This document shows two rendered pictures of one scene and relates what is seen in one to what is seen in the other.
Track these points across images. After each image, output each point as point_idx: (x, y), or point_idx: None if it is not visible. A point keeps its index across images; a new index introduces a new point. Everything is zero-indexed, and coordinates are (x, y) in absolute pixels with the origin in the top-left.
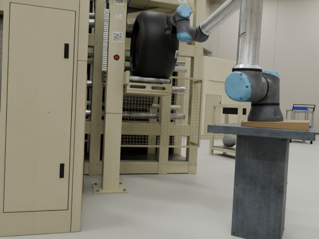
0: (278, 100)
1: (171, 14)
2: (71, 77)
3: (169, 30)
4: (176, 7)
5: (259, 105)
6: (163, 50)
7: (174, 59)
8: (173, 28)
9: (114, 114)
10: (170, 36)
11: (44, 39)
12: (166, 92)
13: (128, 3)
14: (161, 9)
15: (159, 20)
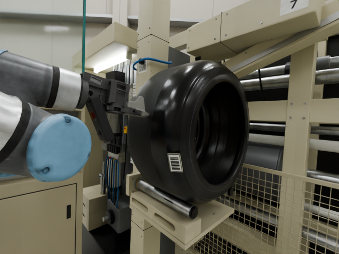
0: None
1: (282, 47)
2: None
3: (113, 113)
4: (287, 27)
5: None
6: (145, 152)
7: (172, 174)
8: (90, 112)
9: (136, 227)
10: (97, 132)
11: None
12: (176, 237)
13: (198, 59)
14: (260, 46)
15: (153, 85)
